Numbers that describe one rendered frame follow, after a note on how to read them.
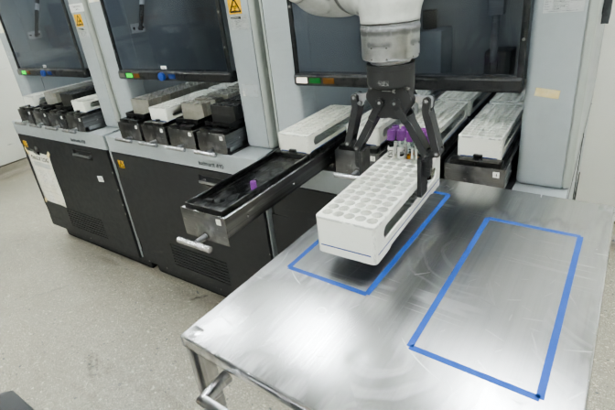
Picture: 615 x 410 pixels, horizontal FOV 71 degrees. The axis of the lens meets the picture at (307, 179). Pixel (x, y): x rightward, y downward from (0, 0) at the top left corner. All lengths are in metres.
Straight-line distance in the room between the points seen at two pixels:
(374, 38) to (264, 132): 0.84
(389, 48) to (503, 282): 0.37
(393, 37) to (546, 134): 0.55
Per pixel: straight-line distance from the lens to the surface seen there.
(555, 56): 1.07
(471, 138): 1.08
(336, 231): 0.65
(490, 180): 1.07
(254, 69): 1.41
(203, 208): 0.96
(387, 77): 0.69
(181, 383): 1.74
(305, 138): 1.15
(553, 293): 0.68
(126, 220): 2.21
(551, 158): 1.13
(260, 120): 1.45
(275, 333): 0.60
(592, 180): 2.35
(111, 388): 1.84
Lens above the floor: 1.23
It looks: 24 degrees down
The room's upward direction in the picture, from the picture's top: 7 degrees counter-clockwise
